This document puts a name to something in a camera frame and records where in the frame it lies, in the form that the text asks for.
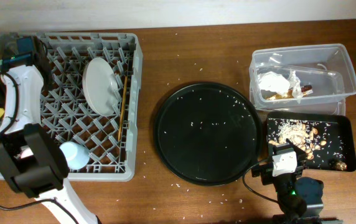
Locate blue cup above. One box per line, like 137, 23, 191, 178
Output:
60, 141, 90, 170

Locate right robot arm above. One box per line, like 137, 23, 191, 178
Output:
260, 141, 344, 224

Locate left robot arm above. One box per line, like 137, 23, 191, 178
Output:
0, 36, 100, 223

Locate grey dishwasher rack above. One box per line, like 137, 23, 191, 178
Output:
0, 32, 143, 182

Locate round black tray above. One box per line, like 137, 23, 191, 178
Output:
153, 82, 263, 186

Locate black rectangular tray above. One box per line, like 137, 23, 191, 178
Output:
266, 111, 356, 172

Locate grey plate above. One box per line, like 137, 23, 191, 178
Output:
82, 57, 119, 116

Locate pink cup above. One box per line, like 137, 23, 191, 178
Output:
19, 147, 33, 159

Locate food scraps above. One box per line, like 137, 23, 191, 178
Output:
266, 118, 349, 171

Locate gold snack wrapper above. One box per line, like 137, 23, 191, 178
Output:
267, 85, 313, 100

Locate wooden chopstick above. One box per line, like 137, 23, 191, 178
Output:
118, 76, 128, 141

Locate clear plastic bin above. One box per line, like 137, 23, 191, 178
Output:
249, 44, 356, 115

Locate white napkin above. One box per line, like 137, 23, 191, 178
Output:
258, 70, 304, 100

